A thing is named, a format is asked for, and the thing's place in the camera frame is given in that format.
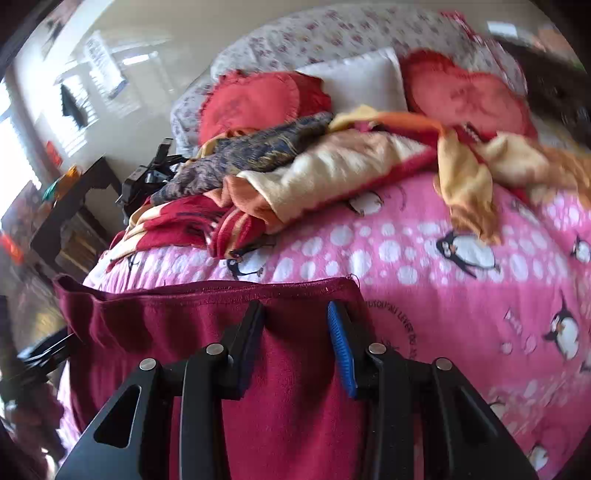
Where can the dark patterned cloth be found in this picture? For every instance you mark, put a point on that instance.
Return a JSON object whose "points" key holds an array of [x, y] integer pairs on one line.
{"points": [[258, 147]]}

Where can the yellow plastic basket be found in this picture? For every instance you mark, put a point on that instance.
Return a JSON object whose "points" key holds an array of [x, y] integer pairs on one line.
{"points": [[74, 173]]}

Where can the dark wooden table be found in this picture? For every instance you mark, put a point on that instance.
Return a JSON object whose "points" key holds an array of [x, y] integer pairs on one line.
{"points": [[87, 184]]}

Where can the dark carved wooden headboard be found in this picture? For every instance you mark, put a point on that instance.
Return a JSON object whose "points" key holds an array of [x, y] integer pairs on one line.
{"points": [[554, 87]]}

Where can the wall calendar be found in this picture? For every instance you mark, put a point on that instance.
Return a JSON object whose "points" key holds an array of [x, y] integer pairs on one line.
{"points": [[106, 64]]}

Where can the black tripod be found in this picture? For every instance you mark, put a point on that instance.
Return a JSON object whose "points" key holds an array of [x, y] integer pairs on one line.
{"points": [[138, 182]]}

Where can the red and yellow blanket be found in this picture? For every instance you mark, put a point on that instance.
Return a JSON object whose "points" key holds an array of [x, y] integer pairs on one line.
{"points": [[351, 161]]}

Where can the pink penguin print blanket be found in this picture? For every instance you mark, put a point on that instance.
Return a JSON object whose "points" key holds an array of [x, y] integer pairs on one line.
{"points": [[415, 286]]}

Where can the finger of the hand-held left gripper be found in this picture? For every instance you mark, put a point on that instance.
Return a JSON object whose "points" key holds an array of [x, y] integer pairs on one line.
{"points": [[46, 351]]}

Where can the green plastic item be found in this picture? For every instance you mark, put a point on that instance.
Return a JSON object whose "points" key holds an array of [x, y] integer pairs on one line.
{"points": [[51, 190]]}

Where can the window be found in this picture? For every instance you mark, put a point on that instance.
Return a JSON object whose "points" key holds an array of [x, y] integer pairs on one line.
{"points": [[16, 152]]}

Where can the white pillow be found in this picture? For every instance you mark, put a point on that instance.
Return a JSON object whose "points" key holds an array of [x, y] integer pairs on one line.
{"points": [[360, 78]]}

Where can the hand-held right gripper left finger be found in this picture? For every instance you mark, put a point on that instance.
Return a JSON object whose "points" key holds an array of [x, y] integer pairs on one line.
{"points": [[249, 350]]}

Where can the red heart-shaped pillow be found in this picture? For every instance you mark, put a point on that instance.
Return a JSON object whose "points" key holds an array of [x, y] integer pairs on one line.
{"points": [[258, 101], [466, 97]]}

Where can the red wall sign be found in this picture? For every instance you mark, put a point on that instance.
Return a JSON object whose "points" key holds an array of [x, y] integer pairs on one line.
{"points": [[54, 154]]}

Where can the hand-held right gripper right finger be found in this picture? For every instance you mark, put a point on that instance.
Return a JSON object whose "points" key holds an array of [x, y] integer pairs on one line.
{"points": [[341, 350]]}

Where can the dark hanging cloth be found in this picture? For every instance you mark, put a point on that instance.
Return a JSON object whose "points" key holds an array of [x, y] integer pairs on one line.
{"points": [[74, 106]]}

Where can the dark red shirt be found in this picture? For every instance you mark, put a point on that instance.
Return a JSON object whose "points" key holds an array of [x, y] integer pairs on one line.
{"points": [[295, 415]]}

